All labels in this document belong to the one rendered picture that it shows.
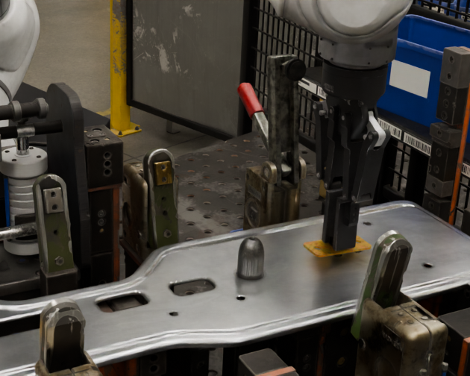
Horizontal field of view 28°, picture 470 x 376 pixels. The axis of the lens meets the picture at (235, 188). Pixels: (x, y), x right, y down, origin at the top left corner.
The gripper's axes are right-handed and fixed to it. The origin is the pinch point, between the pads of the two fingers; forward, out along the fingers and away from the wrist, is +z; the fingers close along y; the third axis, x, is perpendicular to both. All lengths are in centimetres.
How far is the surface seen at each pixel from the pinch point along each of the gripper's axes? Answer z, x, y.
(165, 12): 40, 100, -277
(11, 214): 1.7, -35.8, -20.6
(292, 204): 3.6, 1.3, -13.2
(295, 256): 4.9, -5.2, -1.7
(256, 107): -7.8, -0.3, -21.8
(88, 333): 5.0, -34.8, 4.7
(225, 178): 34, 32, -90
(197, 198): 34, 21, -82
